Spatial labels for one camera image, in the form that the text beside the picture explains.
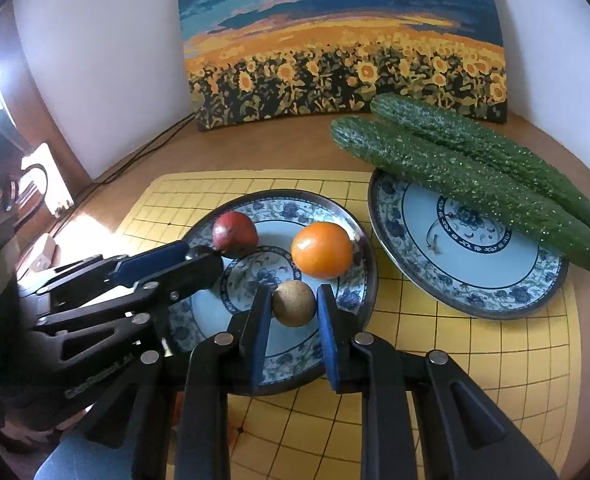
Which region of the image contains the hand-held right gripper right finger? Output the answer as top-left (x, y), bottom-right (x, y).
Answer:
top-left (316, 283), bottom-right (558, 480)

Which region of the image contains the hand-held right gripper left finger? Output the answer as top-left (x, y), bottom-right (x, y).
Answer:
top-left (78, 285), bottom-right (275, 480)

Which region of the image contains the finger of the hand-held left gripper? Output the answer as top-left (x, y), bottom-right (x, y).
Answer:
top-left (32, 253), bottom-right (225, 361)
top-left (21, 241), bottom-right (191, 307)

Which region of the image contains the blue floral plate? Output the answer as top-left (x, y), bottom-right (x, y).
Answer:
top-left (167, 190), bottom-right (380, 397)
top-left (367, 167), bottom-right (570, 320)

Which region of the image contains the brown round fruit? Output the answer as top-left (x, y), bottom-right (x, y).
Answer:
top-left (272, 280), bottom-right (318, 328)

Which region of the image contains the red round fruit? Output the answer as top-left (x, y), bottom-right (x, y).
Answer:
top-left (211, 211), bottom-right (259, 260)

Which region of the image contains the blue grey cloth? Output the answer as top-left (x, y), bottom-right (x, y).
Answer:
top-left (34, 427), bottom-right (177, 480)

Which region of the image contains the orange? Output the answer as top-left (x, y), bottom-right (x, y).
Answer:
top-left (290, 222), bottom-right (354, 280)

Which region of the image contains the small wooden box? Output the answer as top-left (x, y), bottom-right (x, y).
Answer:
top-left (28, 234), bottom-right (57, 277)

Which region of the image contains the white arched object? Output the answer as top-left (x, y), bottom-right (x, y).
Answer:
top-left (18, 144), bottom-right (73, 218)

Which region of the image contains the yellow grid mat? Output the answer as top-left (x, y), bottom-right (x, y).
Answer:
top-left (118, 171), bottom-right (582, 480)

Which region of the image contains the green cucumber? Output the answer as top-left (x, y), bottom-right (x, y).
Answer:
top-left (329, 116), bottom-right (590, 282)
top-left (370, 92), bottom-right (590, 257)

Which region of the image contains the sunflower field painting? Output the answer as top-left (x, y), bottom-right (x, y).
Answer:
top-left (175, 0), bottom-right (508, 132)

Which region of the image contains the black cable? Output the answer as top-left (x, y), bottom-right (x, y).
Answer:
top-left (68, 111), bottom-right (197, 213)

